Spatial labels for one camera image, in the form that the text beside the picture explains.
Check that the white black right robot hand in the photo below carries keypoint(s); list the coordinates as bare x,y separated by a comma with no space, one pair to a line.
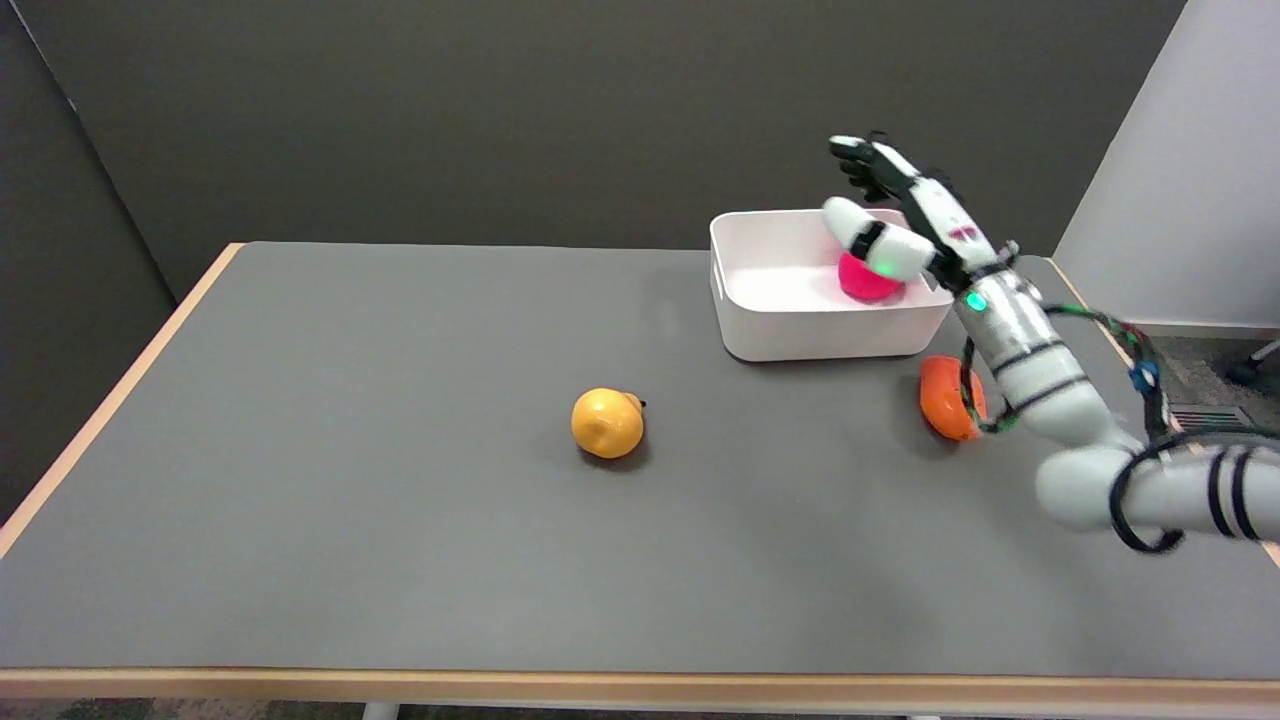
915,215

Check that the yellow pear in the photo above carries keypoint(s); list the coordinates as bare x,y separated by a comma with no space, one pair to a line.
607,423

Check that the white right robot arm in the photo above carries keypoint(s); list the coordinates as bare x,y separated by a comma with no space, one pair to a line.
1080,410

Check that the black chair base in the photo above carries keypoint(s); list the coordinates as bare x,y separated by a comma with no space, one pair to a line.
1258,365

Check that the orange oval fruit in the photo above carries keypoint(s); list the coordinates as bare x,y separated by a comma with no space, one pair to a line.
943,398

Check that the white table leg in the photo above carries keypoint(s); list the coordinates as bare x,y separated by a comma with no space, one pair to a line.
380,711

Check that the white plastic box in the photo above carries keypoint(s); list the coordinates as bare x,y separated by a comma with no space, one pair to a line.
790,300

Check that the red tomato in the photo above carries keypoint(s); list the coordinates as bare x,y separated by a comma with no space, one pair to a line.
868,280

